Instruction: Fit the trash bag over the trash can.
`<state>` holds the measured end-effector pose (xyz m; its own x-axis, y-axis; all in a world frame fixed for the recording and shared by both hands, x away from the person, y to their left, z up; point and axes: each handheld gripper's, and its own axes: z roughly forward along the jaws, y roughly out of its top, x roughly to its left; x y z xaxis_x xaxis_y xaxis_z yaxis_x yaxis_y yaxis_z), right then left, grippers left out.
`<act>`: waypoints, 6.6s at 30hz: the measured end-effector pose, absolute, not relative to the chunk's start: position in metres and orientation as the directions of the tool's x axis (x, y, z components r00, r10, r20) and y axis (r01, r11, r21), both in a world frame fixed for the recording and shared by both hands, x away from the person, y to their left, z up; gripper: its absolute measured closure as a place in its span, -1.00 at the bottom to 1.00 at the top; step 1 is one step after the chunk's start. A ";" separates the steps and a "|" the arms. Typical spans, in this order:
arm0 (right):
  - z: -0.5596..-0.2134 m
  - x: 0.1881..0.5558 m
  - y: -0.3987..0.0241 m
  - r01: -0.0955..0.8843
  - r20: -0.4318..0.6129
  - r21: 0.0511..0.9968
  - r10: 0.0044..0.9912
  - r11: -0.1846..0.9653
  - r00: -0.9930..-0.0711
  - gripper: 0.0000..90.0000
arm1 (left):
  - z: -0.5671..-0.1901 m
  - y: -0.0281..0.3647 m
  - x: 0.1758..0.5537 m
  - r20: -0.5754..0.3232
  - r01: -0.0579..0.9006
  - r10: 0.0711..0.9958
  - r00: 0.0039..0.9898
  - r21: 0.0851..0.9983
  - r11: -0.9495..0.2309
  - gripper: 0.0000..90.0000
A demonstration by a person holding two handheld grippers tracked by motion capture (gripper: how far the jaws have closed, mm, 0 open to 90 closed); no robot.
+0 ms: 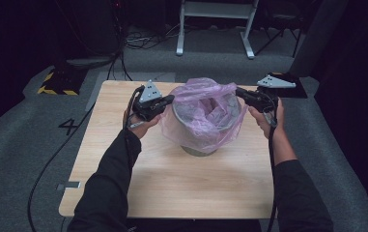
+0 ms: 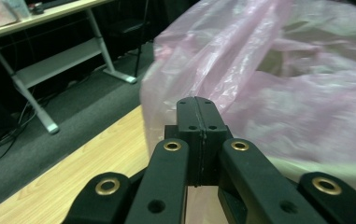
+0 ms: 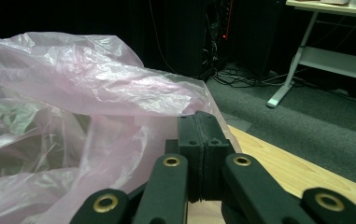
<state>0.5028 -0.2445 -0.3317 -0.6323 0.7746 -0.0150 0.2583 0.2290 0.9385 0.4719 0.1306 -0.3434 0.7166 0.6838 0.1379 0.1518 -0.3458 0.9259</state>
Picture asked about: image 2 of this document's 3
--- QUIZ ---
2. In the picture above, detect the small black desk item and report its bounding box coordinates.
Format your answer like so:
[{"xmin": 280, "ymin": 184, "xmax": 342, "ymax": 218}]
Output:
[{"xmin": 28, "ymin": 1, "xmax": 47, "ymax": 17}]

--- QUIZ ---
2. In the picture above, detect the green plastic trash bin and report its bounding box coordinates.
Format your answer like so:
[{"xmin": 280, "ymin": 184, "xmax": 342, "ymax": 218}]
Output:
[{"xmin": 256, "ymin": 18, "xmax": 356, "ymax": 203}]

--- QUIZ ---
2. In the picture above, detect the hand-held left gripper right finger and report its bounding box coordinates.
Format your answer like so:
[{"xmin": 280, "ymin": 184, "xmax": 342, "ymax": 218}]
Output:
[{"xmin": 195, "ymin": 96, "xmax": 329, "ymax": 224}]

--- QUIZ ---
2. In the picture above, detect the white metal stand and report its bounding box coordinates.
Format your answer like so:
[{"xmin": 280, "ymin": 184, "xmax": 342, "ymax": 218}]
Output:
[{"xmin": 0, "ymin": 0, "xmax": 138, "ymax": 135}]

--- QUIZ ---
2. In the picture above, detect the bundle of floor cables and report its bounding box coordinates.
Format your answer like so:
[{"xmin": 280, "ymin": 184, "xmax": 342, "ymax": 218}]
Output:
[{"xmin": 0, "ymin": 99, "xmax": 46, "ymax": 174}]

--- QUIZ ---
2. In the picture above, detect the pink plastic bag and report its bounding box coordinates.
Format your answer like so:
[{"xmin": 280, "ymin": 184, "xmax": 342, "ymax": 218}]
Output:
[{"xmin": 139, "ymin": 0, "xmax": 356, "ymax": 224}]

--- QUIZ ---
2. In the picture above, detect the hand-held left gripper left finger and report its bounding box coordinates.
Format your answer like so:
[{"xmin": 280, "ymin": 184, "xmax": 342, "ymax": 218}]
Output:
[{"xmin": 125, "ymin": 96, "xmax": 205, "ymax": 224}]

